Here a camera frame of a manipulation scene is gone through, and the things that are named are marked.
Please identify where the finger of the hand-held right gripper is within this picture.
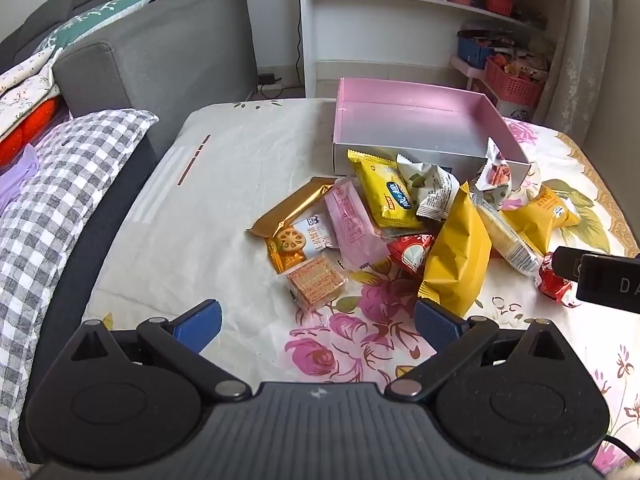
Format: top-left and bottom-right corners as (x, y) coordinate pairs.
(551, 246), (587, 282)

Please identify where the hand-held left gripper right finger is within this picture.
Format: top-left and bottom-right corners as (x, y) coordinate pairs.
(385, 300), (571, 402)

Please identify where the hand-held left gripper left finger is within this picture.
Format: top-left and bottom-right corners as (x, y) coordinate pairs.
(70, 299), (251, 403)

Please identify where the small yellow printed packet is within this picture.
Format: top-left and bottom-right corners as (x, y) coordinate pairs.
(502, 184), (582, 256)

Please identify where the clear cake roll packet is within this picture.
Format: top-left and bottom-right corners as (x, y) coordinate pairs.
(472, 195), (543, 277)

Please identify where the large plain yellow packet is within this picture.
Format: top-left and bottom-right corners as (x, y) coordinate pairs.
(417, 181), (493, 318)

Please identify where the clear wafer biscuit packet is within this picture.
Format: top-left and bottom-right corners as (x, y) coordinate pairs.
(277, 252), (351, 311)

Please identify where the lotus root chip packet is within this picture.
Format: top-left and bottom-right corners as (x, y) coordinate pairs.
(265, 210), (341, 275)

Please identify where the white green snack packet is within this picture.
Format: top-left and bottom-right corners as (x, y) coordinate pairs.
(396, 154), (461, 222)

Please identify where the pink snack packet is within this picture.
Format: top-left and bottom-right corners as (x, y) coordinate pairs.
(324, 176), (388, 272)

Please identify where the gold wrapper snack packet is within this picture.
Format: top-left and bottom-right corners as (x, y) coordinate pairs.
(246, 176), (337, 238)

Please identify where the yellow packet with blue label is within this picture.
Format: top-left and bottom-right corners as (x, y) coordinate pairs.
(347, 149), (436, 229)

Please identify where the pink cardboard box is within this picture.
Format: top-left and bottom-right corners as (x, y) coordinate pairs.
(332, 77), (532, 192)

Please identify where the white printed box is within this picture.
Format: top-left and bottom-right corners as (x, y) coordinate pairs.
(492, 95), (538, 122)

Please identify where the grey checked blanket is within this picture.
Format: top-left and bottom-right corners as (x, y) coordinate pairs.
(0, 109), (160, 466)

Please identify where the large pink basket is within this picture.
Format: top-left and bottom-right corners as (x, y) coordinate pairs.
(484, 55), (546, 107)

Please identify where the pink stand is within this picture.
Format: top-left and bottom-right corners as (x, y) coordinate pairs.
(450, 54), (501, 96)

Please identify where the beige lace curtain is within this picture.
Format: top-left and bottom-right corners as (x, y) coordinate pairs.
(542, 0), (621, 131)

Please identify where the blue storage box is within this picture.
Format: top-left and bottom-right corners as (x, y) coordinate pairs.
(457, 32), (503, 71)

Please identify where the purple cloth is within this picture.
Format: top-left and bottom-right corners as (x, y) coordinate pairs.
(0, 145), (38, 201)

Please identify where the red cushion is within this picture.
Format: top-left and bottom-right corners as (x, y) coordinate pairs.
(0, 97), (63, 166)

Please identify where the grey sofa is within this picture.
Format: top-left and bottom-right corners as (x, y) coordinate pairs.
(0, 0), (258, 466)

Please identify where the floral cream cushion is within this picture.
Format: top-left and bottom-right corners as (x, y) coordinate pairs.
(0, 45), (62, 136)

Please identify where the white shelf unit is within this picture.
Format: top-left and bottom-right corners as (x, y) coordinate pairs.
(297, 0), (571, 98)

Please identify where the teal patterned cushion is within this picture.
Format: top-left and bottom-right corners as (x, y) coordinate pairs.
(32, 0), (157, 56)

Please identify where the black cable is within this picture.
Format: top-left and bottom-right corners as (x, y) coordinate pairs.
(295, 7), (304, 83)

